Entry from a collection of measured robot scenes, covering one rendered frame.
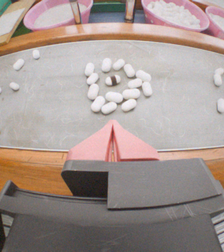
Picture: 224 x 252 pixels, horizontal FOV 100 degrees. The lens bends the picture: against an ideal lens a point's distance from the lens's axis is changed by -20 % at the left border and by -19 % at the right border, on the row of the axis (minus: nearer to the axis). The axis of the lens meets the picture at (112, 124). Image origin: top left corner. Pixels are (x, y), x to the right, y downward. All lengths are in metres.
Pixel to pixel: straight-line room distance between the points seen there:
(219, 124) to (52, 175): 0.39
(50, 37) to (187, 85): 0.40
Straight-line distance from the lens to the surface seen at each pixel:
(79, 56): 0.35
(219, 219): 0.50
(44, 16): 0.62
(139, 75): 0.28
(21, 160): 0.28
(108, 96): 0.24
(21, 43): 0.47
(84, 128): 0.25
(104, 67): 0.28
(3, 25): 0.63
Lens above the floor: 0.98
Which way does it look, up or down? 77 degrees down
